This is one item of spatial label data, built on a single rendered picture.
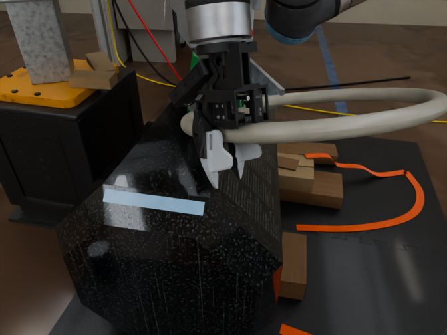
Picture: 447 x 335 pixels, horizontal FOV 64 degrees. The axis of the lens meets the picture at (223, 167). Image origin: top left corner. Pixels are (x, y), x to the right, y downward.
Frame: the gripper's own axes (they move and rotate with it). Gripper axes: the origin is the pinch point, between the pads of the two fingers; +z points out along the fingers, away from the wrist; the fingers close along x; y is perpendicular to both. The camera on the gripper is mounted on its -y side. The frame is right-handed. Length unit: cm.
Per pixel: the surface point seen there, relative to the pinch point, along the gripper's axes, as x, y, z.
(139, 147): 25, -66, 8
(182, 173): 26, -46, 14
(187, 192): 21.5, -38.5, 17.4
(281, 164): 129, -85, 44
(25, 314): -11, -125, 81
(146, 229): 10, -44, 26
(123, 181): 11, -56, 14
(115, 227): 4, -52, 25
